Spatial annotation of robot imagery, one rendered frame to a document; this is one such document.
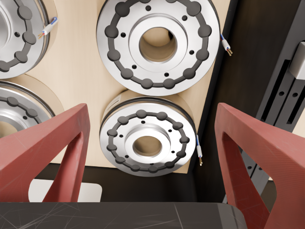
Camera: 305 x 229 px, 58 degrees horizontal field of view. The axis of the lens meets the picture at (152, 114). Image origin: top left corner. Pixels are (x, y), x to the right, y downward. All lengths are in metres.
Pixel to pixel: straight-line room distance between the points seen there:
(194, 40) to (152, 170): 0.16
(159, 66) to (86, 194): 0.18
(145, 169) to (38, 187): 0.13
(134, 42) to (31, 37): 0.09
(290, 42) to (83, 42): 0.18
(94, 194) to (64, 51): 0.16
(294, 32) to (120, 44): 0.13
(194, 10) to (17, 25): 0.14
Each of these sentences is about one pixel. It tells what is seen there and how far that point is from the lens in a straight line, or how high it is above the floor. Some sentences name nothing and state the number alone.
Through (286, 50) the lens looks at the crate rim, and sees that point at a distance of 0.18.
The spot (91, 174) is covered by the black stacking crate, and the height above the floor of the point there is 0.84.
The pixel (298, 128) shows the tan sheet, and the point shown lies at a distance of 0.36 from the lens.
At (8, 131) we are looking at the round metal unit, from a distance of 0.34.
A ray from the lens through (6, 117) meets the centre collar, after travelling 0.30.
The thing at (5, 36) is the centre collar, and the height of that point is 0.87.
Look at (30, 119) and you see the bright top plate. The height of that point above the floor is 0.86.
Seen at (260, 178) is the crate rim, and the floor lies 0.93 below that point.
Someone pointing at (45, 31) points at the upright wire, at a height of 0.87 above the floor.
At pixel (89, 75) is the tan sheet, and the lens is 0.29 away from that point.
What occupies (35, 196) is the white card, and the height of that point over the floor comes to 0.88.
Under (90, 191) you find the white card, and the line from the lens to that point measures 0.34.
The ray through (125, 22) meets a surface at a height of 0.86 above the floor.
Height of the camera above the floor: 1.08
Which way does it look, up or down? 55 degrees down
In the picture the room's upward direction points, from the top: 179 degrees counter-clockwise
